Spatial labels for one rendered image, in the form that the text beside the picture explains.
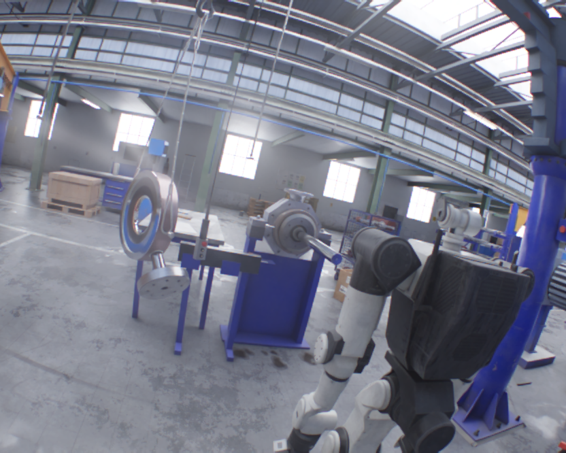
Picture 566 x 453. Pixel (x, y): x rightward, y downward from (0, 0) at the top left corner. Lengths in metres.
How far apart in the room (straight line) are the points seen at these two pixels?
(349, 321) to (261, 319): 2.37
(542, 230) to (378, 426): 1.97
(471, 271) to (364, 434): 0.65
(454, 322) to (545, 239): 2.01
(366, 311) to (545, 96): 2.26
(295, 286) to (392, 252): 2.40
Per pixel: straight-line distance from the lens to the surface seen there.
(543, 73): 2.73
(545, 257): 2.64
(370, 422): 1.04
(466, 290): 0.66
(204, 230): 1.85
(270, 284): 2.95
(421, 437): 0.81
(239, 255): 2.40
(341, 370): 0.81
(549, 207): 2.65
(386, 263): 0.65
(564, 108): 2.88
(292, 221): 2.55
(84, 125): 15.45
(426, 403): 0.83
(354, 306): 0.73
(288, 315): 3.12
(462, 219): 0.85
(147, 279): 1.14
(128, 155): 13.07
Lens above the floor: 1.42
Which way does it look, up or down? 7 degrees down
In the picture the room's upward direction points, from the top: 13 degrees clockwise
